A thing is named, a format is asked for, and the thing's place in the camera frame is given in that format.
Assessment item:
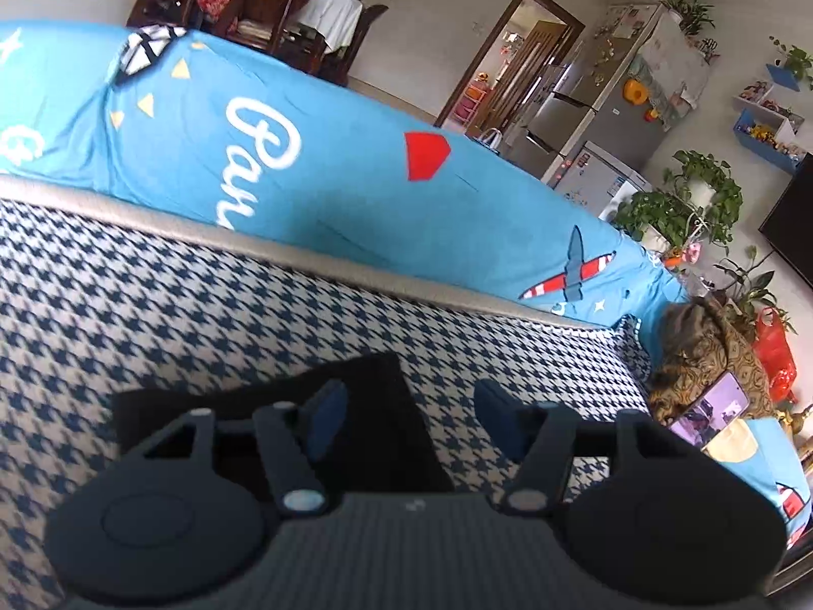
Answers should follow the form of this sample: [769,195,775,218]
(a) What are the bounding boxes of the silver refrigerator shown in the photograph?
[505,3,665,182]

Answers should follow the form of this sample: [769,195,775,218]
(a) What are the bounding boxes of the pink plastic shelf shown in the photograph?
[454,73,490,131]

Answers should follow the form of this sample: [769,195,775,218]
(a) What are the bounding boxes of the small potted plant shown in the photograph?
[661,0,715,36]
[768,35,813,90]

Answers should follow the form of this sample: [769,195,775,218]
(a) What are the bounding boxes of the red plastic bag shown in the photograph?
[753,308,798,404]

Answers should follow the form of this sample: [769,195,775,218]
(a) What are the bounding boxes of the brown doorway frame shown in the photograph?
[435,0,585,141]

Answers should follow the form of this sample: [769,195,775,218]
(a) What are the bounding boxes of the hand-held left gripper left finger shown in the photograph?
[123,380,349,517]

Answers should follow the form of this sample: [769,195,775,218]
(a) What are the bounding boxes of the white-clothed dining table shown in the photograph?
[295,0,363,52]

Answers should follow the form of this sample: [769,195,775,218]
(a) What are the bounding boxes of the blue printed sofa backrest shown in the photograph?
[0,19,690,331]

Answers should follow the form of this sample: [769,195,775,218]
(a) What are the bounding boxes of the blue wall shelf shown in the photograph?
[765,64,813,90]
[730,108,807,172]

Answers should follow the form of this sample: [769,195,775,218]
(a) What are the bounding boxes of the patterned cloth cover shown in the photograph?
[626,13,712,131]

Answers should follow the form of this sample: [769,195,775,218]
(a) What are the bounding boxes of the white chest freezer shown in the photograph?
[552,140,655,220]

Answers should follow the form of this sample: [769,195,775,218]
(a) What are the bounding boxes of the brown patterned cushion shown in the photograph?
[648,295,779,426]

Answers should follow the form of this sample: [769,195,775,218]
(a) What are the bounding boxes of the blue printed pillow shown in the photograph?
[702,416,813,551]

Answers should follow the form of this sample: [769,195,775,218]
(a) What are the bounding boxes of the dark wooden chair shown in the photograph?
[314,3,390,86]

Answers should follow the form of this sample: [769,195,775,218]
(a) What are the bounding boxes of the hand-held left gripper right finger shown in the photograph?
[475,379,703,514]

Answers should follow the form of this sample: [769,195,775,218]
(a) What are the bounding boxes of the black t-shirt red print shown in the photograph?
[111,352,455,497]

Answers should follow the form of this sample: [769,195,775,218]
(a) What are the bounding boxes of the smartphone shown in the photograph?
[667,369,751,452]

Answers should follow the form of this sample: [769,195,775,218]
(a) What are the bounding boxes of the long-leaved potted plant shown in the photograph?
[711,245,795,334]

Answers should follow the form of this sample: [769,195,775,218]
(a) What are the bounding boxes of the black television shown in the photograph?
[759,152,813,287]

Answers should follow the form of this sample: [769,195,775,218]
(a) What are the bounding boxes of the potted pothos plant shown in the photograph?
[613,149,744,255]

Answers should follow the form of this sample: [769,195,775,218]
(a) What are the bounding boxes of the houndstooth sofa seat cover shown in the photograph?
[0,174,655,610]

